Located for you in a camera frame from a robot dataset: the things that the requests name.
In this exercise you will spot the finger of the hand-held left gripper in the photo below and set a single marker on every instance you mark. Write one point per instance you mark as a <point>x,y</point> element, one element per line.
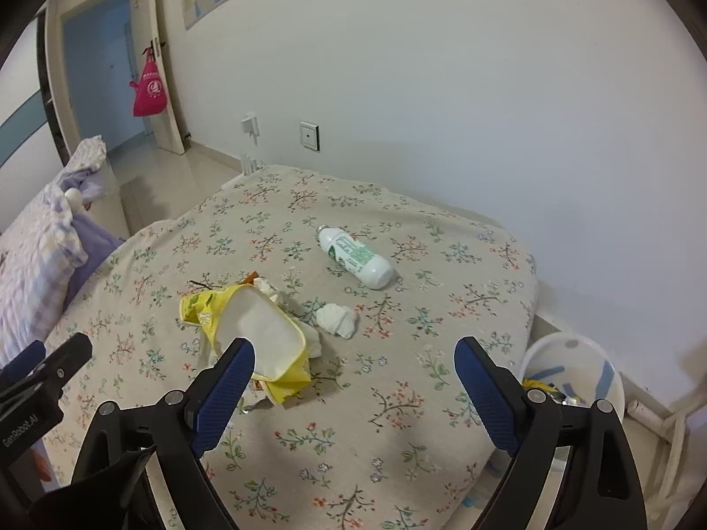
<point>55,361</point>
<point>22,361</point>

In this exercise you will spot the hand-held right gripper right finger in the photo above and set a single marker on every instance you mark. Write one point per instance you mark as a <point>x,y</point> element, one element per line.
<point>486,397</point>

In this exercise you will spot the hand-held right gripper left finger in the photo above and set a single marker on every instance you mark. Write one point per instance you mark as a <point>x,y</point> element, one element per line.
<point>226,392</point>

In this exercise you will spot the yellow floral wipes packet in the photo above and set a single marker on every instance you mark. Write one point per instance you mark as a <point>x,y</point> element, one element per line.
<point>259,325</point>

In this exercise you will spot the white dotted waste bin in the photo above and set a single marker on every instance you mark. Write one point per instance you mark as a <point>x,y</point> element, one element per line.
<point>585,364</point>

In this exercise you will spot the orange wrapper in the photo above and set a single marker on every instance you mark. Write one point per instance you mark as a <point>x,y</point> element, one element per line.
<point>251,276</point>

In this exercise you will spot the white bottle green label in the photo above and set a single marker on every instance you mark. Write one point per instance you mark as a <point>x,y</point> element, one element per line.
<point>356,257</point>

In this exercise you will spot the person's left hand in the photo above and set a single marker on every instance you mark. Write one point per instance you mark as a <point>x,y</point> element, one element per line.
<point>43,469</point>

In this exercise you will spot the black cloth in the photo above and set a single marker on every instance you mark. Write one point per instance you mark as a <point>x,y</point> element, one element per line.
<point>94,491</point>

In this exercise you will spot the checked blanket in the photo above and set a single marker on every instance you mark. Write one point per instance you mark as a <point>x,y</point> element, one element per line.
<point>33,265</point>

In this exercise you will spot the floral tablecloth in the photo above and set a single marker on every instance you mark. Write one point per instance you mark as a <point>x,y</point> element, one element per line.
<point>386,408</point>

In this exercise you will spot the purple bed sheet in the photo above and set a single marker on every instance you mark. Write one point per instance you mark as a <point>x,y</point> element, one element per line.
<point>94,243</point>

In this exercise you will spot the white router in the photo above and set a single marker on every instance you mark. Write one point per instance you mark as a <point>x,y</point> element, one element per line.
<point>248,163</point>

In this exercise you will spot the white and blue wardrobe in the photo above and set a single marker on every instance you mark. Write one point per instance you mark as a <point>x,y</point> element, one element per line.
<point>16,121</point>

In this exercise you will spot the pink bag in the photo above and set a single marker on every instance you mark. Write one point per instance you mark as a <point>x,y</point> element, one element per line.
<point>150,88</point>

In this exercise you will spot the beige door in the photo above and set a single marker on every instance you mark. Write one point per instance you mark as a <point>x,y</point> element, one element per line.
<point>168,66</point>

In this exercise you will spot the white wall charger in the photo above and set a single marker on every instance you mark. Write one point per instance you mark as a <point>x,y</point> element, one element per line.
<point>250,124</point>

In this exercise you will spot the wall socket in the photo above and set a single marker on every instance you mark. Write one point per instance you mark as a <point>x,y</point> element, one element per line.
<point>309,135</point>

